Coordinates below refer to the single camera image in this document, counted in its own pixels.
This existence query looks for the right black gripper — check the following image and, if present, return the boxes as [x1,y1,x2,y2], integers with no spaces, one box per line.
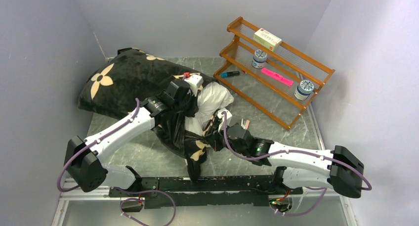
[205,123,248,157]

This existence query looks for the white pillow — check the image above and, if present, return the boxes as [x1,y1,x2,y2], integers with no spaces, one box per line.
[184,82,234,136]

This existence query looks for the black pillowcase with beige flowers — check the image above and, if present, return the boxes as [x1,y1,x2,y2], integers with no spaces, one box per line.
[78,47,219,182]

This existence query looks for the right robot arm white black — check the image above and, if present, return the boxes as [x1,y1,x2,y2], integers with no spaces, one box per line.
[217,124,372,199]

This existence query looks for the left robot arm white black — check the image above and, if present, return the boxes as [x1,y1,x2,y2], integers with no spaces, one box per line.
[63,75,203,196]

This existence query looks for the small pink white clip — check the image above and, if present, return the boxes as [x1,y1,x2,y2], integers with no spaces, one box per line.
[240,119,250,130]

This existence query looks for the blue marker pen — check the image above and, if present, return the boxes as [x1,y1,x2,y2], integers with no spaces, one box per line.
[220,71,240,78]

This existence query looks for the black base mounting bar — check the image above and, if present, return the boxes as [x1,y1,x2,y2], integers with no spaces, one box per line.
[108,175,303,209]

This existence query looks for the white jar blue lid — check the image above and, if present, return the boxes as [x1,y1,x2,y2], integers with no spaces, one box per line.
[294,80,315,100]
[251,49,267,69]

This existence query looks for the wooden two-tier shelf rack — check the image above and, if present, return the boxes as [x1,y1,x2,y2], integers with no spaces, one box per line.
[213,17,335,130]

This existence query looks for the pink flat plastic item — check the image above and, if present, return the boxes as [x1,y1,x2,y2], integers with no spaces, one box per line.
[261,68,293,87]

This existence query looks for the white cardboard box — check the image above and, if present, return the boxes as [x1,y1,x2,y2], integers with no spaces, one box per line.
[253,28,283,51]

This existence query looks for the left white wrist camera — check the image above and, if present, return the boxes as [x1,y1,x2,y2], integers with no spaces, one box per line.
[182,73,204,96]

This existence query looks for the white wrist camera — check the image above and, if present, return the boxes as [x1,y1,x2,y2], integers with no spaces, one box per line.
[182,73,204,96]
[216,108,232,128]

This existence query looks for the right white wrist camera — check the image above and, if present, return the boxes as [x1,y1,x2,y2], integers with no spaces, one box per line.
[216,108,232,128]

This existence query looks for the aluminium frame rail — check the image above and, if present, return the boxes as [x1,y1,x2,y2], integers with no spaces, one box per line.
[52,175,358,226]

